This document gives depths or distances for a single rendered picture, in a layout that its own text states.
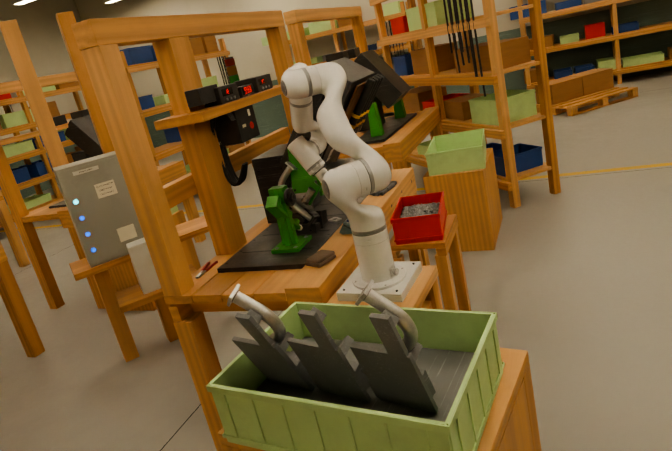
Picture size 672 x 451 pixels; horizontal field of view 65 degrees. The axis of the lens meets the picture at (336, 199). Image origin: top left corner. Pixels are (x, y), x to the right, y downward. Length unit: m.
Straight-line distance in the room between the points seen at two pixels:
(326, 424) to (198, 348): 1.15
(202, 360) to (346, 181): 1.05
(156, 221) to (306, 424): 1.11
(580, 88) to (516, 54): 4.21
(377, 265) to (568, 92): 7.33
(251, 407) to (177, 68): 1.48
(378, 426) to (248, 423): 0.37
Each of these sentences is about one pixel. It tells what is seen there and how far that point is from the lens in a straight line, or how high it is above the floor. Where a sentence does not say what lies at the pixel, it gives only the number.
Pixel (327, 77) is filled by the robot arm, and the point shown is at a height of 1.58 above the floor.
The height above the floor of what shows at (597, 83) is 0.27.
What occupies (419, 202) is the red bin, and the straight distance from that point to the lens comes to 2.58.
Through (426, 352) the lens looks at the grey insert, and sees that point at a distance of 1.51.
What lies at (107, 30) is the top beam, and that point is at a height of 1.90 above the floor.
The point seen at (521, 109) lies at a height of 0.81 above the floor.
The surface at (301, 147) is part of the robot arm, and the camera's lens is 2.21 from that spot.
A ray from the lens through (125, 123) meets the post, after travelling 2.07.
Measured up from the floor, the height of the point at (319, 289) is 0.89.
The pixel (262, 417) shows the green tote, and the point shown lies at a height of 0.89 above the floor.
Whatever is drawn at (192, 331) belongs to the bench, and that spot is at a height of 0.72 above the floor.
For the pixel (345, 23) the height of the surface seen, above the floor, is 2.06.
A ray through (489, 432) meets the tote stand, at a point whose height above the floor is 0.79.
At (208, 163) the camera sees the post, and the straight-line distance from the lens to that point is 2.41.
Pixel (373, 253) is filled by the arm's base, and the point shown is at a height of 1.00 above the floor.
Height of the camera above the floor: 1.67
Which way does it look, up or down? 16 degrees down
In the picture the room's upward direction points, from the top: 13 degrees counter-clockwise
